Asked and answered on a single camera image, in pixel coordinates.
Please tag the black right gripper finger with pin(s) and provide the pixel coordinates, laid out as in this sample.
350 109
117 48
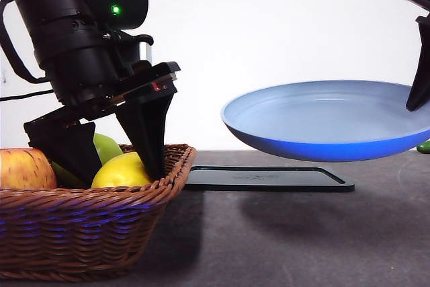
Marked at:
420 82

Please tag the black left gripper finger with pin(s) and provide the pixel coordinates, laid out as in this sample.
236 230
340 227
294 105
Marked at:
70 152
151 132

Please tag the yellow lemon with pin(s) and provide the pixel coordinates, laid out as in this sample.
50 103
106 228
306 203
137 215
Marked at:
117 172

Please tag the light blue round plate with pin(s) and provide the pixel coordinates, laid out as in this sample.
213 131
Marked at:
319 132

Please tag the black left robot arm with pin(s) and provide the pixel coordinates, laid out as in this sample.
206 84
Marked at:
67 31

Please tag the brown woven wicker basket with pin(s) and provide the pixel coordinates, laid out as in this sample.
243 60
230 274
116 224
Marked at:
84 226

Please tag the green pear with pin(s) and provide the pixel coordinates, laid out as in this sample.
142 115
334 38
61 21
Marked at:
107 149

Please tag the red yellow apple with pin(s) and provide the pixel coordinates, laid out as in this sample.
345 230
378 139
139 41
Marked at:
23 169

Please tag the green cucumber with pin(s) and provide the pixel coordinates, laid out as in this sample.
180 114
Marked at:
425 147

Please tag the black rectangular tray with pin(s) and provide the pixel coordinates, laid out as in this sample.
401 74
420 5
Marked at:
268 179

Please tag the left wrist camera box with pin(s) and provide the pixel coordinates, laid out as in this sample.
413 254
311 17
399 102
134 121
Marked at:
154 78

